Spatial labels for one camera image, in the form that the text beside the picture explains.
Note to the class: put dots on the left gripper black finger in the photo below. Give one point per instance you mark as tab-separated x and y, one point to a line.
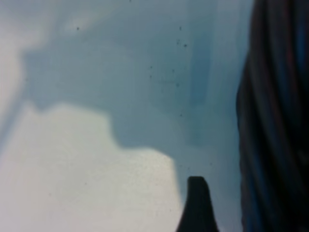
198	207

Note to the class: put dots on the dark brown woven basket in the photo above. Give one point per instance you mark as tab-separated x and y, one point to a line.
277	120

